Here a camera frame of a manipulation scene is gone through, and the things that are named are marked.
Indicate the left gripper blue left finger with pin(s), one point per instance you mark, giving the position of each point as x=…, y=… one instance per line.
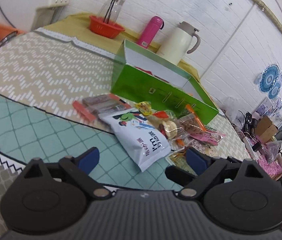
x=89, y=160

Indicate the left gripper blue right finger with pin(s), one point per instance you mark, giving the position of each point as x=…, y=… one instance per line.
x=196, y=160

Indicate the pink seed snack bag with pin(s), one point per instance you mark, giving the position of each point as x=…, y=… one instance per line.
x=210, y=137

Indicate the clear pack round biscuits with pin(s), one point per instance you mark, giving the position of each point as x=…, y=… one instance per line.
x=167, y=123

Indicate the orange edged brown snack pack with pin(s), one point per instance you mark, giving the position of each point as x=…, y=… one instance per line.
x=190, y=121

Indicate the purple bar snack red ends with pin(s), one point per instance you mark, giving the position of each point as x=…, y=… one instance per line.
x=91, y=107

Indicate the white blue snack bag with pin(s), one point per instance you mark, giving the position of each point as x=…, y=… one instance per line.
x=144, y=143

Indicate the small yellow jelly cup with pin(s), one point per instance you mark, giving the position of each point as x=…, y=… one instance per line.
x=144, y=107

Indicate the white power strip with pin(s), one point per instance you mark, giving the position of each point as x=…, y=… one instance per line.
x=254, y=155

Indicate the brown cardboard box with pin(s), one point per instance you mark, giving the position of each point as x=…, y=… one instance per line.
x=265, y=130

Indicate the green cardboard box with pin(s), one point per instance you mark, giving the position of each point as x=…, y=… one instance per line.
x=141, y=75

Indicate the beige zigzag mat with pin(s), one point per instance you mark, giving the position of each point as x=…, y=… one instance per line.
x=49, y=75

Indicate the blue paper fan decoration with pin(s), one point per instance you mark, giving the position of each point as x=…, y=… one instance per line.
x=270, y=81

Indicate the cream thermal jug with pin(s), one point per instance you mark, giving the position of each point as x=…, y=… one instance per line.
x=183, y=40

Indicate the red plastic basket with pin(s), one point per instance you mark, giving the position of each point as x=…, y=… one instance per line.
x=109, y=30

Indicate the yellow tablecloth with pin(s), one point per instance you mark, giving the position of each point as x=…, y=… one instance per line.
x=77, y=25

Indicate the pink thermos bottle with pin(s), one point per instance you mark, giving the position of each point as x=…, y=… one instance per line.
x=154, y=25

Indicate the black straws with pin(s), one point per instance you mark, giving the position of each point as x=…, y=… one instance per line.
x=109, y=11

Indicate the orange plastic basin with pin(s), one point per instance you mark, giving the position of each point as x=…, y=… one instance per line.
x=1, y=33

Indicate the clear glass carafe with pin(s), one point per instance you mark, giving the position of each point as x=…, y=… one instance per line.
x=115, y=11

